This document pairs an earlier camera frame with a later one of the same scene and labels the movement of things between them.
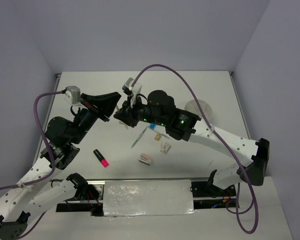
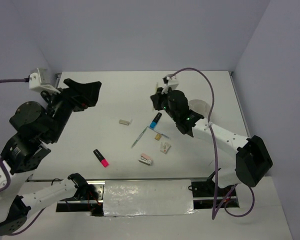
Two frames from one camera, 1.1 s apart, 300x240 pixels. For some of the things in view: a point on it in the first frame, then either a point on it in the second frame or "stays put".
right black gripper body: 140,111 → 162,100
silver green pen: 139,137 stays put
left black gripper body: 87,118 → 63,106
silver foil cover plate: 145,197 stays put
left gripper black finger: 103,104 → 87,92
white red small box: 165,147 stays put
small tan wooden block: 158,136 stays put
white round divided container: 192,107 stays put
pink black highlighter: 100,158 stays put
